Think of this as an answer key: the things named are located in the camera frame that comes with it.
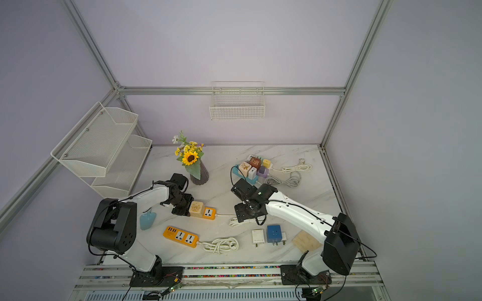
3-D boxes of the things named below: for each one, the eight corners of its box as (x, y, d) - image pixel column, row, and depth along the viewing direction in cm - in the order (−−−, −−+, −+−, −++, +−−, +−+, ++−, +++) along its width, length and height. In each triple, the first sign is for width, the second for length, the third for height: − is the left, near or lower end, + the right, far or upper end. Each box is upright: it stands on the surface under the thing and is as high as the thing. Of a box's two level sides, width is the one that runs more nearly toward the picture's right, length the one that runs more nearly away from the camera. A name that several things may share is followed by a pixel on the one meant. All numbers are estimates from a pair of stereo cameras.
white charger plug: (252, 248, 82) (252, 247, 80) (251, 231, 87) (252, 229, 85) (264, 248, 82) (264, 247, 80) (263, 231, 87) (263, 229, 85)
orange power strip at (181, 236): (162, 238, 85) (160, 236, 83) (169, 226, 88) (167, 224, 86) (195, 249, 82) (194, 247, 80) (201, 237, 85) (200, 235, 83)
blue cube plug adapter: (267, 245, 83) (268, 242, 79) (266, 228, 87) (267, 225, 84) (281, 245, 83) (283, 242, 79) (279, 228, 87) (281, 225, 84)
